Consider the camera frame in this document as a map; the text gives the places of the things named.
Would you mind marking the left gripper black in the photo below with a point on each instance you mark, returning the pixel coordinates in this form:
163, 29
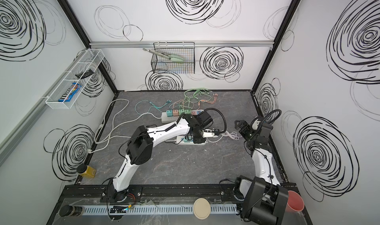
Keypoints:
199, 141

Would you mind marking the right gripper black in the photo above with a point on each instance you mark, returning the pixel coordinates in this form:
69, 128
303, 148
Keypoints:
243, 132

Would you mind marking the teal charger plug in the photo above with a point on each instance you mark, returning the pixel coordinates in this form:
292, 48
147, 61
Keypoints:
169, 113

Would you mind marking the white multicolour power strip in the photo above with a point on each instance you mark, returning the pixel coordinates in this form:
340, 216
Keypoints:
165, 119

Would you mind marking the white blue power strip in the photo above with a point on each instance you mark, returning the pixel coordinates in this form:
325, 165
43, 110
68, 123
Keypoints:
183, 140

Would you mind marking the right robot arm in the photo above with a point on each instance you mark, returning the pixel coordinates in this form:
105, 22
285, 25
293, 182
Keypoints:
264, 199

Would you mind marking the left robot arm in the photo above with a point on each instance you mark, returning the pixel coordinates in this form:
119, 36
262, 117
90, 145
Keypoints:
140, 146

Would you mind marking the green kitchen tongs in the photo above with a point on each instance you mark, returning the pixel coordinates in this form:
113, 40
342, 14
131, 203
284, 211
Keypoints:
171, 57

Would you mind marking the pink plastic cup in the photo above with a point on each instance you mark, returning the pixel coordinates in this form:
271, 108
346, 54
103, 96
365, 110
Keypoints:
295, 202

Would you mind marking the beige round lid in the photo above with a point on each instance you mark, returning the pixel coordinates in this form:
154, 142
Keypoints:
201, 208

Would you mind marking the yellow liquid bottle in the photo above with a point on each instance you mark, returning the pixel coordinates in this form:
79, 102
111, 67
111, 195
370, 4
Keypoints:
86, 171

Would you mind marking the black remote control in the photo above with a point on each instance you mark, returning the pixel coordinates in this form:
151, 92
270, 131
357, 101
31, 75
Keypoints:
85, 74

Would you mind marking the blue candy packet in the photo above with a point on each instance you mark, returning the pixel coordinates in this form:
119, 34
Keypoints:
70, 92

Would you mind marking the dark glass jar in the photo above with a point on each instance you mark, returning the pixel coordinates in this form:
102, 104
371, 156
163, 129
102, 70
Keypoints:
71, 211

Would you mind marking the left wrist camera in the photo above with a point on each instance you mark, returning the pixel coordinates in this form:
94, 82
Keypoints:
208, 133

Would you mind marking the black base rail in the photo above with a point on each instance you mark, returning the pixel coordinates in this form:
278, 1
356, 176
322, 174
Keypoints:
221, 191

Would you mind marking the black wire wall basket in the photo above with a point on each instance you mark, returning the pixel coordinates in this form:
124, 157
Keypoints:
184, 49

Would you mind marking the white slotted cable duct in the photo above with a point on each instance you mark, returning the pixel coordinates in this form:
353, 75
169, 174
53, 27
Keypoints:
103, 210

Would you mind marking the white wire wall shelf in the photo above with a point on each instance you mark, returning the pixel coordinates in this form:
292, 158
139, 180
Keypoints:
91, 86

